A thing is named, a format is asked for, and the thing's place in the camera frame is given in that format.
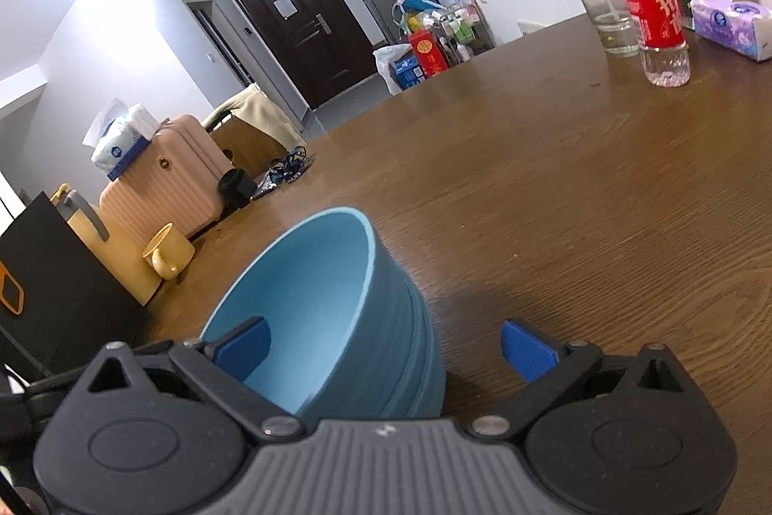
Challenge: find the dark brown door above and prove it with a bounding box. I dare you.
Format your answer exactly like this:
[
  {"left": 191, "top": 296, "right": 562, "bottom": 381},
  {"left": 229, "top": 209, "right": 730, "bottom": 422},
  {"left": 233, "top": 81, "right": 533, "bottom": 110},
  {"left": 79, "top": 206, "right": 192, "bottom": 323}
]
[{"left": 231, "top": 0, "right": 378, "bottom": 111}]

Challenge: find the black paper bag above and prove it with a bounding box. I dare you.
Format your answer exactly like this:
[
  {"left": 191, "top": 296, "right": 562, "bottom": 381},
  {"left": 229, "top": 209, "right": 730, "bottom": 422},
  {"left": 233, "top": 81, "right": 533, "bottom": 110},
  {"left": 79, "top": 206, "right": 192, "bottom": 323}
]
[{"left": 0, "top": 191, "right": 152, "bottom": 380}]

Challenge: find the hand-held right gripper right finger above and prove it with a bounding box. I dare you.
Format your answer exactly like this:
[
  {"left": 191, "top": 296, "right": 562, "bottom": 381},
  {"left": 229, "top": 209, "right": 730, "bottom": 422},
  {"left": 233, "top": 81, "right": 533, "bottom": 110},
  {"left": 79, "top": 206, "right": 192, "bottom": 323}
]
[{"left": 464, "top": 320, "right": 689, "bottom": 440}]

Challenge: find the yellow jug with grey handle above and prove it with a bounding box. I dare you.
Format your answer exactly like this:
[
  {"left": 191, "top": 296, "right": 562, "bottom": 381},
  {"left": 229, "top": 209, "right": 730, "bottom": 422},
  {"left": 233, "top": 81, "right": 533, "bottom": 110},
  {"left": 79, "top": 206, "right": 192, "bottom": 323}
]
[{"left": 49, "top": 183, "right": 163, "bottom": 306}]

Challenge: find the white plastic bag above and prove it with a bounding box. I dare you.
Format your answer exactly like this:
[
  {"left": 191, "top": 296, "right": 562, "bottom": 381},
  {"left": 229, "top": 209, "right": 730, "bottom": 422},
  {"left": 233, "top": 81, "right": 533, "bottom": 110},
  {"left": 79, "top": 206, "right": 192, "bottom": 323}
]
[{"left": 372, "top": 43, "right": 417, "bottom": 97}]

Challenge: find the clear drinking glass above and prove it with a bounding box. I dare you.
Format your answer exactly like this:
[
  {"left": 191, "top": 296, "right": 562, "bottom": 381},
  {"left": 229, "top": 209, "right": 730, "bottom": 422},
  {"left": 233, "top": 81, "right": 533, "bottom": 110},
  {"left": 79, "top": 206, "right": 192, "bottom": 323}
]
[{"left": 577, "top": 0, "right": 641, "bottom": 57}]

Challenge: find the purple tissue pack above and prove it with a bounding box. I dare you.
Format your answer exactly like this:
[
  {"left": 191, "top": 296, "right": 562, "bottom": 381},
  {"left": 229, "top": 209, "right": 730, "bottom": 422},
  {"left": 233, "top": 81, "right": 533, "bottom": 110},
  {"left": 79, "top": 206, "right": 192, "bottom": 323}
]
[{"left": 689, "top": 0, "right": 772, "bottom": 63}]

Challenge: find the black cup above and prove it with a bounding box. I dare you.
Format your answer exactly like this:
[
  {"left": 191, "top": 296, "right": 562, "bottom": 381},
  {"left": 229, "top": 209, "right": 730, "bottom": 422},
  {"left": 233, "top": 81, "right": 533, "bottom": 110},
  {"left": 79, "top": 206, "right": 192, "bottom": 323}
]
[{"left": 217, "top": 168, "right": 257, "bottom": 209}]

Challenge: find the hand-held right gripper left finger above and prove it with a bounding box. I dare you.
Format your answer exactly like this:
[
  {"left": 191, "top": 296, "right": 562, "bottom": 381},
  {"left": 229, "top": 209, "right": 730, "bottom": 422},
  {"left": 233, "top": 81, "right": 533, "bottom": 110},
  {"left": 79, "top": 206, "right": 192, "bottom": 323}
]
[{"left": 87, "top": 316, "right": 305, "bottom": 440}]

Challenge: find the metal storage cart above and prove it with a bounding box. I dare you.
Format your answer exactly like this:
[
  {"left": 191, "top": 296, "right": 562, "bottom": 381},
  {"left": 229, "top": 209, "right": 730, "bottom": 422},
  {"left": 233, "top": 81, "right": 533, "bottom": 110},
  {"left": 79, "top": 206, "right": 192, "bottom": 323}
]
[{"left": 431, "top": 5, "right": 496, "bottom": 63}]

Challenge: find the blue box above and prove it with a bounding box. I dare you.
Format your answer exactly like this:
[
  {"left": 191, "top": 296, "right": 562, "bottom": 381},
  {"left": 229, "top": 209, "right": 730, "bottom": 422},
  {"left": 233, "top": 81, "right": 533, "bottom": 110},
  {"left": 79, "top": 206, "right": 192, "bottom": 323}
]
[{"left": 392, "top": 53, "right": 423, "bottom": 90}]

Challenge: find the yellow mug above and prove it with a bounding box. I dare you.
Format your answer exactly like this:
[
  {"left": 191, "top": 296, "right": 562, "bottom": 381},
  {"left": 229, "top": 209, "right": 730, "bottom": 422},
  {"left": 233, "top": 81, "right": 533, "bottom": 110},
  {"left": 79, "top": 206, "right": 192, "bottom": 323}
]
[{"left": 142, "top": 223, "right": 196, "bottom": 280}]

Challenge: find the pink ribbed suitcase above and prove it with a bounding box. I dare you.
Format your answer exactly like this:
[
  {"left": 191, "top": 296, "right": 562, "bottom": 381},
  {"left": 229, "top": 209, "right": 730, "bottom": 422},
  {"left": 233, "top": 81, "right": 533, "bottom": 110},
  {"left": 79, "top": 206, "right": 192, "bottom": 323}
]
[{"left": 98, "top": 114, "right": 236, "bottom": 241}]

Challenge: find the blue black lanyard bundle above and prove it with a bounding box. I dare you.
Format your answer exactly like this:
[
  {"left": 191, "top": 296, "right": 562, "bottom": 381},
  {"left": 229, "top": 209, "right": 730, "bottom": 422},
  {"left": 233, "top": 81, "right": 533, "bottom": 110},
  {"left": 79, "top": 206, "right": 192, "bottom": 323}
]
[{"left": 256, "top": 146, "right": 316, "bottom": 201}]

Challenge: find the red box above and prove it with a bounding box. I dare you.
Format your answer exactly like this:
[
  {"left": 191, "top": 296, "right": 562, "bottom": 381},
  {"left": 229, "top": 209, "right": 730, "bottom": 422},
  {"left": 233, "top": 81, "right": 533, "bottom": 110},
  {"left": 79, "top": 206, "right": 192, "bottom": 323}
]
[{"left": 409, "top": 29, "right": 450, "bottom": 80}]

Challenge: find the white blue tissue pack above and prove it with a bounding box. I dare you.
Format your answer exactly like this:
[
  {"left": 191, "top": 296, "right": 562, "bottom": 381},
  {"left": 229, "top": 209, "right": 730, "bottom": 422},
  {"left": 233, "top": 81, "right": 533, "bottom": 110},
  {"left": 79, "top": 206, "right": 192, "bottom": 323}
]
[{"left": 81, "top": 98, "right": 159, "bottom": 182}]

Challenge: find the colourful bag pile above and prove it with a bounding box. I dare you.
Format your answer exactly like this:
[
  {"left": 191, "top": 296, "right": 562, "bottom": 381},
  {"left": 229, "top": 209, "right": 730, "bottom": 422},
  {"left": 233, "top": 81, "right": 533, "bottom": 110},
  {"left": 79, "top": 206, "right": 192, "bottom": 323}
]
[{"left": 389, "top": 0, "right": 450, "bottom": 33}]

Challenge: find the wooden chair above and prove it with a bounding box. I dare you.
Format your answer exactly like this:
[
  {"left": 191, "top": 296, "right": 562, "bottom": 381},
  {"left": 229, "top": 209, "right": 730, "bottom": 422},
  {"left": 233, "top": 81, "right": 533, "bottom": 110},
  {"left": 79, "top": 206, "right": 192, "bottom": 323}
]
[{"left": 202, "top": 108, "right": 290, "bottom": 178}]

